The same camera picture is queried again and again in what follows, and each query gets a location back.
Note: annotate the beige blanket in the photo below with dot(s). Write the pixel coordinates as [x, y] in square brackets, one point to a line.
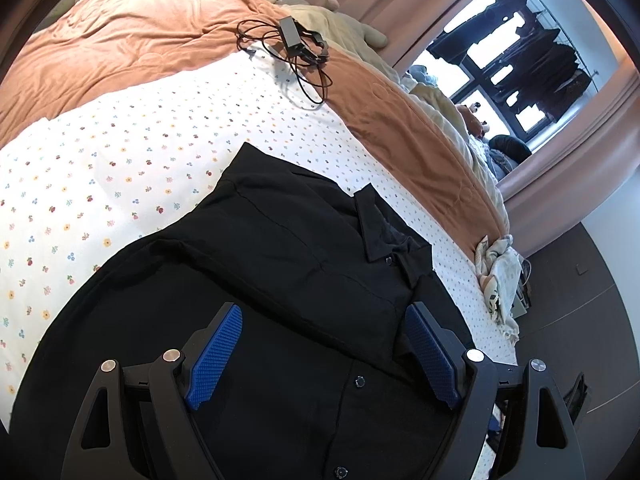
[440, 105]

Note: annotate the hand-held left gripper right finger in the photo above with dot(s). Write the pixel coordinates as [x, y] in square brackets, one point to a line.
[430, 355]

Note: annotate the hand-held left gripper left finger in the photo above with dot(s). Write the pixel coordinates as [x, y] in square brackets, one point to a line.
[215, 355]

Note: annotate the pink curtain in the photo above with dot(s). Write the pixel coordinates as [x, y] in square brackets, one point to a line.
[400, 0]
[575, 170]

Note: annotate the beige plush toy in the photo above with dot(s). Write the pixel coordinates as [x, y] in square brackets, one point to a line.
[345, 25]

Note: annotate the black button shirt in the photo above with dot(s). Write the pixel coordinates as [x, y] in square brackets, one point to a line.
[300, 270]

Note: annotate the orange quilt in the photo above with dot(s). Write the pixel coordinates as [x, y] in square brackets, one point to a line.
[125, 35]

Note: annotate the dark grey cushion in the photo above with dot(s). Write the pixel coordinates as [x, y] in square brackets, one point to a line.
[510, 147]

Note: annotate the white floral bed sheet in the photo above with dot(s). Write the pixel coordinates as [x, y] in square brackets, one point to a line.
[150, 160]

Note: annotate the hanging dark clothes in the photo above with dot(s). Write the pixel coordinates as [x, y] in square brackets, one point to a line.
[550, 60]

